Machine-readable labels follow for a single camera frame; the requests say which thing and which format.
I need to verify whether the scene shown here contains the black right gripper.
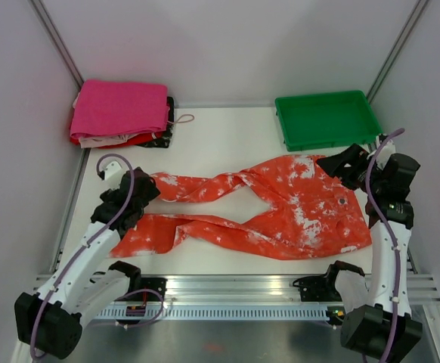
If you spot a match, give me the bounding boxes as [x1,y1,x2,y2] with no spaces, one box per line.
[316,142,386,195]

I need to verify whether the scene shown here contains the orange white tie-dye trousers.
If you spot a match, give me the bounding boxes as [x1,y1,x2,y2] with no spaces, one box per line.
[110,154,372,260]

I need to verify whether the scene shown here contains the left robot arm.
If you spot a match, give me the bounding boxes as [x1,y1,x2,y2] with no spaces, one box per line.
[14,168,162,361]

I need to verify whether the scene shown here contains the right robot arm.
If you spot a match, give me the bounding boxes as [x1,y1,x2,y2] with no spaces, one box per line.
[317,144,423,362]

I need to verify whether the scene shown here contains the green plastic bin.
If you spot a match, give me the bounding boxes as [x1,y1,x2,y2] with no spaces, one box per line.
[274,90,382,152]

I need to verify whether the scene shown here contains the red folded garment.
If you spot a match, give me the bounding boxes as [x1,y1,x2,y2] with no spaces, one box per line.
[69,132,162,148]

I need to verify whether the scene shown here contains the black patterned folded garment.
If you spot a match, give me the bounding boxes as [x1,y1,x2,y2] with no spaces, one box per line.
[141,96,175,148]

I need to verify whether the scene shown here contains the light pink folded garment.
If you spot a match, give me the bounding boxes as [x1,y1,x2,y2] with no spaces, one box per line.
[79,135,130,148]

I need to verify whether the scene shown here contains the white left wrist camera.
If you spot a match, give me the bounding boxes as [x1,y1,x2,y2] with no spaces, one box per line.
[98,160,122,184]

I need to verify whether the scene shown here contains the pink drawstring cord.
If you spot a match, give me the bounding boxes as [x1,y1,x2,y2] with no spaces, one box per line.
[166,113,196,126]

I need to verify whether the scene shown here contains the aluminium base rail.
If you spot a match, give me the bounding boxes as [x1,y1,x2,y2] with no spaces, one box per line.
[29,274,440,303]

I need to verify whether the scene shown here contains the white slotted cable duct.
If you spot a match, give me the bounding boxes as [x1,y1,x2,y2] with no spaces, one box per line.
[97,305,329,321]

